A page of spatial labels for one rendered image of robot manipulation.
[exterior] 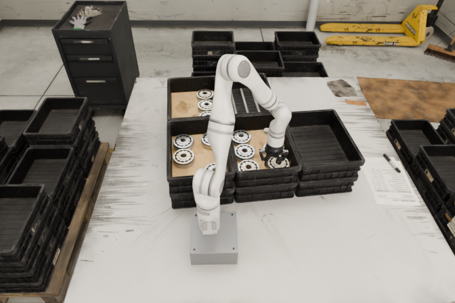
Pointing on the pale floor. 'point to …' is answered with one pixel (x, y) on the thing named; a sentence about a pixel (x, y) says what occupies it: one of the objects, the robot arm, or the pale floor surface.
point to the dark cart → (99, 55)
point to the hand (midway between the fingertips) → (271, 164)
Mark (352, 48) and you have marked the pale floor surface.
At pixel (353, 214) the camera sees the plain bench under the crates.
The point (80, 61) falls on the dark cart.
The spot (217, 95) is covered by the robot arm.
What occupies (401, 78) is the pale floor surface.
